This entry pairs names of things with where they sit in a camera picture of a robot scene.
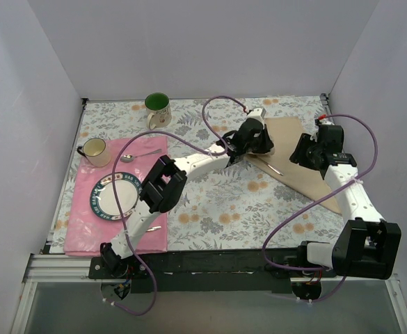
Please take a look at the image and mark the beige cloth napkin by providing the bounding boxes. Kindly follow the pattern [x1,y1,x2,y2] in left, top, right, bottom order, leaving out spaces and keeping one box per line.
[246,117,331,200]

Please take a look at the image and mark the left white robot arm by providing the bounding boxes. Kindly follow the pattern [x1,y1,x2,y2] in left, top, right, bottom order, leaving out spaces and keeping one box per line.
[100,114,274,278]

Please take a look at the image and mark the silver fork on placemat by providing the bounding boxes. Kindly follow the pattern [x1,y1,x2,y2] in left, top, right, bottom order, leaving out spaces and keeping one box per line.
[146,226,161,232]

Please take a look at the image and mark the aluminium frame rail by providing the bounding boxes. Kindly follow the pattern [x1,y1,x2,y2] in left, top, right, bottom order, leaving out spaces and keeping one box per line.
[12,255,407,333]

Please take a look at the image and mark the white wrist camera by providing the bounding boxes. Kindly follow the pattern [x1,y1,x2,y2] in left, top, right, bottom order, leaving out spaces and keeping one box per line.
[247,107,266,125]
[315,115,334,127]

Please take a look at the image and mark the pink placemat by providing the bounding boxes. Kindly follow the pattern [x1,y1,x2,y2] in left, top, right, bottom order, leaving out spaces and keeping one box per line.
[63,136,168,256]

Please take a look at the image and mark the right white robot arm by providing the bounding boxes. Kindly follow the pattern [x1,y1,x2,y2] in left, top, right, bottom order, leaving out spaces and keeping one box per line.
[289,123,401,280]

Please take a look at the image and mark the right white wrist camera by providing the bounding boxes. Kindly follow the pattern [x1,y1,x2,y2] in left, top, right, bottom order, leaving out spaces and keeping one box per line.
[315,115,334,127]

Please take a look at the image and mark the floral mug green inside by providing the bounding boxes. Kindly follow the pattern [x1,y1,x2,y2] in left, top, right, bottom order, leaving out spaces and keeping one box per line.
[145,93,172,130]

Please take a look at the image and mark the silver spoon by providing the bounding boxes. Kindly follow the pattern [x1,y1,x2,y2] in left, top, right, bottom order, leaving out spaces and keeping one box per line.
[120,149,162,163]

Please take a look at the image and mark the floral tablecloth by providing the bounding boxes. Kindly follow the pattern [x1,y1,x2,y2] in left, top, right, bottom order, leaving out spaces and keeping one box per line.
[50,100,344,254]

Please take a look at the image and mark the silver fork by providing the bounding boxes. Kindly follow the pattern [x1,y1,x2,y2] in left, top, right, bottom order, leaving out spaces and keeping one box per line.
[146,226,161,232]
[260,158,284,176]

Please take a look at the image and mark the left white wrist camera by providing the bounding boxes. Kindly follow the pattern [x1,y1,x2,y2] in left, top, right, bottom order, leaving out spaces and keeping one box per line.
[247,107,266,125]

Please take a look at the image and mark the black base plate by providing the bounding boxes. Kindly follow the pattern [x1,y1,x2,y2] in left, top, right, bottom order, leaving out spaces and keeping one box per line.
[88,248,335,294]

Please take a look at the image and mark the cream enamel cup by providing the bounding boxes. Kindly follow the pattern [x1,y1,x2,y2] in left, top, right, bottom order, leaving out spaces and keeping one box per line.
[77,138,111,168]

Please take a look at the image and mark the white plate with blue rim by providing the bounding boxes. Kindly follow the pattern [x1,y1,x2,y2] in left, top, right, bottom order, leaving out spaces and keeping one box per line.
[90,172,141,221]

